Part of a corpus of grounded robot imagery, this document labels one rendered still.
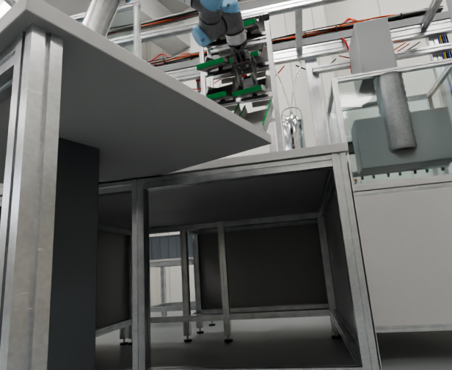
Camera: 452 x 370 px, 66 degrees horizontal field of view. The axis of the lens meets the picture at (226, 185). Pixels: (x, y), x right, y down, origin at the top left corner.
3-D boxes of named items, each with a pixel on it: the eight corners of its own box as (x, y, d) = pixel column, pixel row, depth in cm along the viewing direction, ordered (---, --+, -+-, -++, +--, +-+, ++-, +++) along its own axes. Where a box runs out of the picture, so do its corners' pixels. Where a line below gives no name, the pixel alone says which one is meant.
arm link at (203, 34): (189, 15, 115) (215, -1, 117) (189, 37, 126) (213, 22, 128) (204, 32, 114) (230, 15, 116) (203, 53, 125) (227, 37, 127)
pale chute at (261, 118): (266, 133, 136) (263, 123, 134) (235, 140, 141) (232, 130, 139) (274, 107, 159) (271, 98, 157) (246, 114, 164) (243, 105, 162)
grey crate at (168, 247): (208, 255, 328) (206, 231, 334) (146, 260, 340) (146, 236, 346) (218, 256, 369) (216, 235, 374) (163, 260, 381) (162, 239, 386)
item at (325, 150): (348, 150, 113) (347, 142, 114) (-34, 199, 142) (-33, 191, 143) (323, 212, 248) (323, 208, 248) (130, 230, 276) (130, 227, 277)
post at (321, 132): (338, 205, 239) (312, 29, 272) (324, 205, 240) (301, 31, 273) (337, 205, 243) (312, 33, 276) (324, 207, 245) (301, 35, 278)
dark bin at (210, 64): (224, 62, 150) (220, 45, 148) (197, 70, 154) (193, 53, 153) (241, 67, 175) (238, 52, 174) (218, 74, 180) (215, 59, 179)
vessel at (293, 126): (308, 156, 216) (301, 100, 225) (285, 158, 219) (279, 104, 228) (307, 162, 229) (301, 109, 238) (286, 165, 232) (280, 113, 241)
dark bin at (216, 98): (227, 96, 146) (222, 78, 145) (199, 103, 150) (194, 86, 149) (244, 96, 172) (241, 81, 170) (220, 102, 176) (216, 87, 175)
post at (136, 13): (139, 175, 172) (138, 4, 195) (134, 176, 172) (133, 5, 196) (142, 177, 174) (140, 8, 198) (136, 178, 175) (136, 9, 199)
